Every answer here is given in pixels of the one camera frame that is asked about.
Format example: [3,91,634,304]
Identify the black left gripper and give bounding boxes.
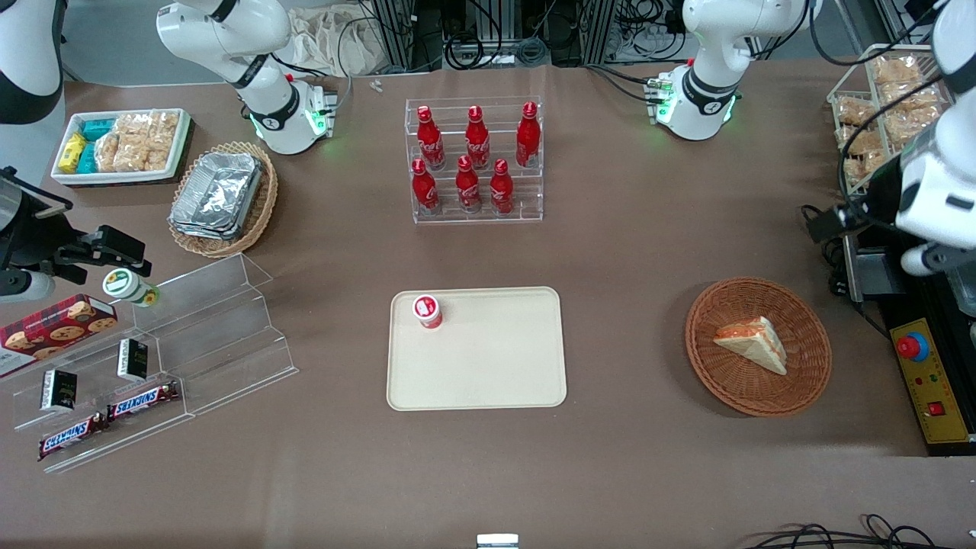
[808,156,907,245]

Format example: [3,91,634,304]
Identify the triangular sandwich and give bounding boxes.
[713,316,788,377]

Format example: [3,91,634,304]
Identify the small black white box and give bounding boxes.
[40,368,79,414]
[116,339,150,383]

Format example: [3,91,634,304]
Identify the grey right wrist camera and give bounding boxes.
[0,270,56,304]

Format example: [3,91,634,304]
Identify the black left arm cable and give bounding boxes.
[836,0,954,210]

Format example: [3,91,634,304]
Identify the bagged bread pack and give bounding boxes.
[836,97,877,127]
[884,110,947,147]
[872,54,924,85]
[842,129,887,181]
[880,83,943,112]

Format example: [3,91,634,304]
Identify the green lid white cup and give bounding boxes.
[102,268,162,309]

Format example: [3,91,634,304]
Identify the black machine power cable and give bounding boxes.
[800,204,849,297]

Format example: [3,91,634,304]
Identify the aluminium frame post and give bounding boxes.
[372,0,417,74]

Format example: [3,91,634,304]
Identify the Snickers chocolate bar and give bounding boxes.
[37,411,108,461]
[106,380,181,422]

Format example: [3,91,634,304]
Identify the white cloth bag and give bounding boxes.
[288,3,391,78]

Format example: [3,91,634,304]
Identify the oval light wicker basket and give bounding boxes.
[167,140,279,259]

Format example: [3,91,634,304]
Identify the clear acrylic bottle rack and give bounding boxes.
[404,95,544,225]

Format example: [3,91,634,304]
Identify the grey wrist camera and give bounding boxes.
[0,270,56,304]
[901,242,966,278]

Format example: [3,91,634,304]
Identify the black left base cables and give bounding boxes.
[586,63,658,105]

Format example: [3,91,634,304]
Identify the white wire bread rack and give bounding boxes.
[827,43,955,197]

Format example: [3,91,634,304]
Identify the stacked aluminium foil trays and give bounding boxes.
[169,152,265,242]

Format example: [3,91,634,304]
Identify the red white yogurt cup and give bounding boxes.
[412,294,445,330]

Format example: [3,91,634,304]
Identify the yellow control panel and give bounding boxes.
[889,317,974,445]

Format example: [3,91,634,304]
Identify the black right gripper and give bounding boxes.
[0,168,153,278]

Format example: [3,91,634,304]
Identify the white rectangular snack tray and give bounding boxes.
[50,108,192,187]

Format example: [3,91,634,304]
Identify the stainless steel pan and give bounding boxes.
[945,268,976,318]

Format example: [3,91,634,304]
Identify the yellow snack box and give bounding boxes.
[59,133,88,174]

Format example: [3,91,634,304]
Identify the red cola bottle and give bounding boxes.
[416,105,447,172]
[489,158,515,216]
[454,155,483,214]
[411,157,441,216]
[515,101,542,169]
[464,105,491,171]

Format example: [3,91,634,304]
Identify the black background cable bundle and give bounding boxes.
[445,29,551,71]

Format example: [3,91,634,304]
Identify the black floor cable bundle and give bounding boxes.
[762,512,976,549]

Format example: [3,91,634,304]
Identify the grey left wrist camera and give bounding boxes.
[901,242,966,278]

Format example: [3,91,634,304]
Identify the red plaid cookie box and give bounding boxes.
[0,294,120,379]

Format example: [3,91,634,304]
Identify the round brown wicker basket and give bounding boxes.
[684,276,833,418]

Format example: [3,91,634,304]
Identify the clear acrylic stepped shelf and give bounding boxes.
[0,253,299,475]

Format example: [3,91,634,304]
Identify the beige plastic tray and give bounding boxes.
[386,286,568,412]

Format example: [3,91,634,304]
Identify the black machine housing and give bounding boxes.
[842,229,976,458]

